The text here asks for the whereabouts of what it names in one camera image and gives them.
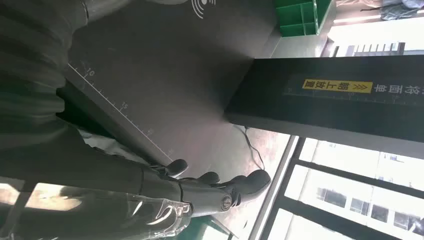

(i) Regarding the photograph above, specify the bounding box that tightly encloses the black inbound scanning machine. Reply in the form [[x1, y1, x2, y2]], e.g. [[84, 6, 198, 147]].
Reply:
[[56, 0, 424, 173]]

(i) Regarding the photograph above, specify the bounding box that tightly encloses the black machine power cable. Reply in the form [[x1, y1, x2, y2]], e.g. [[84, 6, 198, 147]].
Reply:
[[243, 125, 267, 172]]

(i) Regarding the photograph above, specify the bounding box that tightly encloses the green plastic crate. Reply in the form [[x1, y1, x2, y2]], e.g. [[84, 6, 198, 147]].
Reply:
[[274, 0, 334, 38]]

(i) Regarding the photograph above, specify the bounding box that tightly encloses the yellow machine label sticker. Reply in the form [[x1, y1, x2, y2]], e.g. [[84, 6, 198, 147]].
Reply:
[[302, 78, 374, 94]]

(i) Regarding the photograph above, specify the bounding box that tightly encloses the black window frame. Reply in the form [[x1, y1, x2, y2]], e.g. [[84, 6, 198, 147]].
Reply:
[[259, 135, 424, 240]]

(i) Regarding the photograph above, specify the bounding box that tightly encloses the green conveyor belt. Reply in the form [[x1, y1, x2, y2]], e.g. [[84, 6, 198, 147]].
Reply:
[[180, 215, 239, 240]]

